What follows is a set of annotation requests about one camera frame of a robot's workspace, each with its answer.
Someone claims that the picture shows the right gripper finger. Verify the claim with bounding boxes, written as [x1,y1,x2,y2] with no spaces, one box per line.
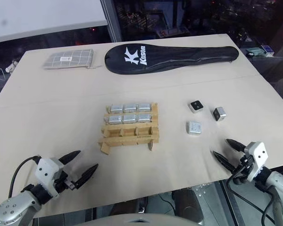
[209,150,237,176]
[225,138,247,153]

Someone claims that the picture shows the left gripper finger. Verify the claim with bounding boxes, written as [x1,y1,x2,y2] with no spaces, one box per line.
[75,163,100,189]
[59,150,82,167]

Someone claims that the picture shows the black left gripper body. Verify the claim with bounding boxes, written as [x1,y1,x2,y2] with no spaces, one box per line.
[52,162,83,195]

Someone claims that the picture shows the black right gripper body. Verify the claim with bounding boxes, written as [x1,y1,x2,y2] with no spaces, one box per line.
[231,151,256,186]

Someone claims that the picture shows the cardboard tray of silver packets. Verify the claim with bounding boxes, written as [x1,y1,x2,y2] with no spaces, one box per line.
[98,101,161,156]

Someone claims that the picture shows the blue small box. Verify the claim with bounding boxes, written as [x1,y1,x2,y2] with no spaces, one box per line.
[261,44,275,57]

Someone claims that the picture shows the dark rounded shape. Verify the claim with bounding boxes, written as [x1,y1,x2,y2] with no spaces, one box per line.
[106,200,148,226]
[171,187,205,226]

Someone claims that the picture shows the grey checked fabric pouch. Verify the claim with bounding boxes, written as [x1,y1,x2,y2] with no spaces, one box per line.
[42,48,102,71]

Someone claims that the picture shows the black Kason racket bag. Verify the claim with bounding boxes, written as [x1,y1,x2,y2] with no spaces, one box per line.
[104,43,240,76]

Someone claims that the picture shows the small white device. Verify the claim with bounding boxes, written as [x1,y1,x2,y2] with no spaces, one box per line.
[5,60,18,73]

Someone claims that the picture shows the grey window pillar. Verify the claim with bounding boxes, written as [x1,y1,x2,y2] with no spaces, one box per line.
[100,0,123,43]

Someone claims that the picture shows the white board panel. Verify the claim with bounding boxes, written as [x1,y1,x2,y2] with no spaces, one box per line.
[0,0,108,41]

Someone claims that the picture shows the bolted metal table frame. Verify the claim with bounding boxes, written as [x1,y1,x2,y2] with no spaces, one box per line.
[191,181,227,226]

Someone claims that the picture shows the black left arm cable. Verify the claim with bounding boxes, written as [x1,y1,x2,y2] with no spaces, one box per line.
[8,154,42,200]

